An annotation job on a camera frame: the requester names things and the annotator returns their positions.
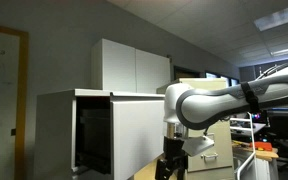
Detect dark computer monitor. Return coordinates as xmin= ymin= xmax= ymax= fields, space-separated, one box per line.
xmin=250 ymin=110 xmax=270 ymax=126

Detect black office chair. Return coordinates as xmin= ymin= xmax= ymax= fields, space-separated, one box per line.
xmin=268 ymin=114 xmax=288 ymax=172

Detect whiteboard with wooden frame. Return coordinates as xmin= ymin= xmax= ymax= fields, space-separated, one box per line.
xmin=0 ymin=22 xmax=30 ymax=180

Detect white file cabinet body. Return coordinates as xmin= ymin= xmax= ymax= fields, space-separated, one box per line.
xmin=33 ymin=88 xmax=167 ymax=180

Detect black strap on arm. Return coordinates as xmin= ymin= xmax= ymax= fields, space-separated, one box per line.
xmin=240 ymin=81 xmax=261 ymax=114

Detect beige metal file cabinet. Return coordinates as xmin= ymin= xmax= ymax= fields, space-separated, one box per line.
xmin=156 ymin=77 xmax=236 ymax=180

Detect orange tool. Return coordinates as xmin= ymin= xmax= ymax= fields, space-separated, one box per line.
xmin=252 ymin=141 xmax=273 ymax=152

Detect grey arm cable bundle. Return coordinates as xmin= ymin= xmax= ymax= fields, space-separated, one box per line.
xmin=255 ymin=62 xmax=288 ymax=81

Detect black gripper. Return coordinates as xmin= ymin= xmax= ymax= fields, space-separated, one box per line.
xmin=154 ymin=135 xmax=189 ymax=180

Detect silver drawer handle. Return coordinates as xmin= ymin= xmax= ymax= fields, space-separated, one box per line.
xmin=201 ymin=152 xmax=219 ymax=162

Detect large ceiling light panel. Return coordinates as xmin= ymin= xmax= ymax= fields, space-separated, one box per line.
xmin=253 ymin=2 xmax=288 ymax=33

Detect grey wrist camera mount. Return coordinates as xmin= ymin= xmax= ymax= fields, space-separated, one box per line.
xmin=181 ymin=134 xmax=216 ymax=158

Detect tall white cupboard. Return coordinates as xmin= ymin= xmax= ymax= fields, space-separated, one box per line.
xmin=90 ymin=38 xmax=172 ymax=94

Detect white metal tube frame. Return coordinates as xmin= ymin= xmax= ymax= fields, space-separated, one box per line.
xmin=229 ymin=111 xmax=257 ymax=180

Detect wooden table board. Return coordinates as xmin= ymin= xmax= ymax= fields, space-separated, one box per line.
xmin=231 ymin=139 xmax=280 ymax=162

